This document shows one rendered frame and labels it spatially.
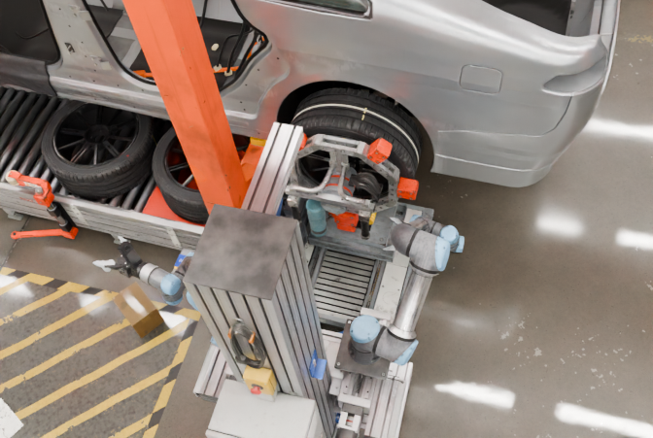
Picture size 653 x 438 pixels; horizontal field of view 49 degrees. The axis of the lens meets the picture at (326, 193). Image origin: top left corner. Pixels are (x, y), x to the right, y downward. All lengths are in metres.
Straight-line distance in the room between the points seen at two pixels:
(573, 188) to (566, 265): 0.53
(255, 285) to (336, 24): 1.42
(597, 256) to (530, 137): 1.28
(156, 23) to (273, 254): 0.98
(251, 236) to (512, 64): 1.42
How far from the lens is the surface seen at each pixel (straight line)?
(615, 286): 4.29
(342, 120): 3.24
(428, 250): 2.70
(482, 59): 2.94
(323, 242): 4.07
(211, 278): 1.91
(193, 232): 3.96
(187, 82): 2.70
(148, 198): 4.33
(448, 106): 3.17
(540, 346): 4.04
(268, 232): 1.95
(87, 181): 4.24
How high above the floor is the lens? 3.69
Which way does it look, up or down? 56 degrees down
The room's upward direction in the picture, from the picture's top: 8 degrees counter-clockwise
